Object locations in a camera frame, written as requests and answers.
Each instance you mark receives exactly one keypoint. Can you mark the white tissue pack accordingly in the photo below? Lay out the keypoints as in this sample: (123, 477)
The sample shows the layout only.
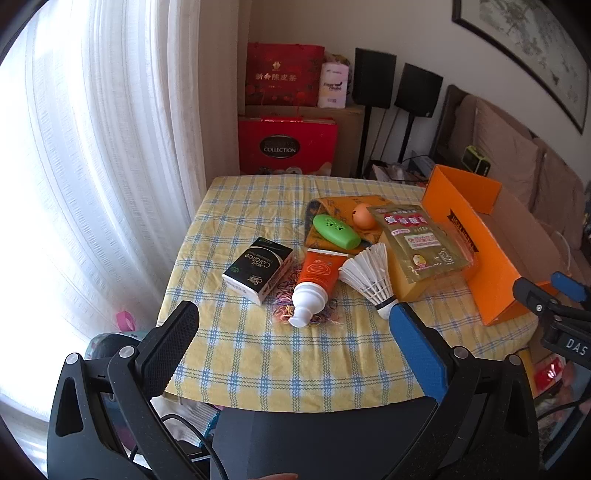
(332, 85)

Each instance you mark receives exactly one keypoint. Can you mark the black white small box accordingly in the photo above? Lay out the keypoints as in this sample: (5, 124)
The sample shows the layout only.
(256, 270)

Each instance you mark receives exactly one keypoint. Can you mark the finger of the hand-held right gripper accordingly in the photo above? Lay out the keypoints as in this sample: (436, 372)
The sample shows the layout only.
(570, 284)
(531, 290)

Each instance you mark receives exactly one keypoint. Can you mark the white feather shuttlecock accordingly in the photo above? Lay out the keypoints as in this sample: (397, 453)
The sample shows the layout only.
(369, 277)

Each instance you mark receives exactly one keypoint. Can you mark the yellow blue checked tablecloth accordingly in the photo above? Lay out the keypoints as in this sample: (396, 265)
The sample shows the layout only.
(258, 207)

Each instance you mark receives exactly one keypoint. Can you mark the brown sofa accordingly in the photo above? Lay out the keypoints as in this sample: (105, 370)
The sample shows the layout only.
(508, 147)

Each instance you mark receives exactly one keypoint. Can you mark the red gift bag gold print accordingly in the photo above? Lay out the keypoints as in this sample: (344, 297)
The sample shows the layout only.
(281, 74)

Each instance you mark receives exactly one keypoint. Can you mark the black speaker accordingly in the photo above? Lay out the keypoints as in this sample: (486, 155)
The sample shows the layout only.
(374, 78)
(419, 90)

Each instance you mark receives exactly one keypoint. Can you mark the pink ribbon item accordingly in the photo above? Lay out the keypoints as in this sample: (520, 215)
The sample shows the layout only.
(124, 321)

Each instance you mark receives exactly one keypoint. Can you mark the green paw-print case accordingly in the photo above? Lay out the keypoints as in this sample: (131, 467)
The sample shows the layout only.
(334, 230)

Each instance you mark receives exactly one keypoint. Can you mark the yellow box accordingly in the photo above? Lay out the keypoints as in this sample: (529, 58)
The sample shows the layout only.
(415, 288)

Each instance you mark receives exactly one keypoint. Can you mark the orange white cream tube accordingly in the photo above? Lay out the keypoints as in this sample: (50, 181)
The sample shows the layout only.
(318, 277)

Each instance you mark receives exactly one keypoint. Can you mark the orange towel blue pattern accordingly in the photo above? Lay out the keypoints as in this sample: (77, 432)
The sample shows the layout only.
(337, 207)

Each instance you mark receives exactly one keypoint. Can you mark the framed wall painting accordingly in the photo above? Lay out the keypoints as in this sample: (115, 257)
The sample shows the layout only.
(535, 41)

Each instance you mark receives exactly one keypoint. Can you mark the white sheer curtain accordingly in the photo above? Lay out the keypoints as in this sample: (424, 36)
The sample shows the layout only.
(92, 138)

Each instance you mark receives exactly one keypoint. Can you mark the bag of colourful rubber bands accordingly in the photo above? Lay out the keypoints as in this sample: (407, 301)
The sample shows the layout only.
(284, 304)

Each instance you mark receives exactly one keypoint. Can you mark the red packet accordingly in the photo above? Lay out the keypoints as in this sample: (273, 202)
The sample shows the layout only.
(550, 374)

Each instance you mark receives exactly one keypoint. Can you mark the red chocolate gift bag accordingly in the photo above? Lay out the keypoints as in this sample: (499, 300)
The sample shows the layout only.
(286, 145)

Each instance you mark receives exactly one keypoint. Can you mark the black speaker stand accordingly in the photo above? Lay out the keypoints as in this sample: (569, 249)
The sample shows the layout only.
(406, 136)
(365, 138)

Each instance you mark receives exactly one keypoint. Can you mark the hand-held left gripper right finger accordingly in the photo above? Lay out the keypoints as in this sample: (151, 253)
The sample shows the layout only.
(415, 350)

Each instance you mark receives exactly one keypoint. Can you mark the orange cardboard box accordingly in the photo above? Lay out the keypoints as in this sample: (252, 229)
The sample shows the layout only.
(489, 263)

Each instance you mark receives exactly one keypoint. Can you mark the orange ball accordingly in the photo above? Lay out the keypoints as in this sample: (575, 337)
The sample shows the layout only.
(364, 217)

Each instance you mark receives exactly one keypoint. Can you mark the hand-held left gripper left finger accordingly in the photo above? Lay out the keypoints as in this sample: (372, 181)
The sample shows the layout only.
(171, 344)

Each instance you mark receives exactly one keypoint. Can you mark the small green radio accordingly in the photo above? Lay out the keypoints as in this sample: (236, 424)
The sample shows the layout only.
(476, 159)

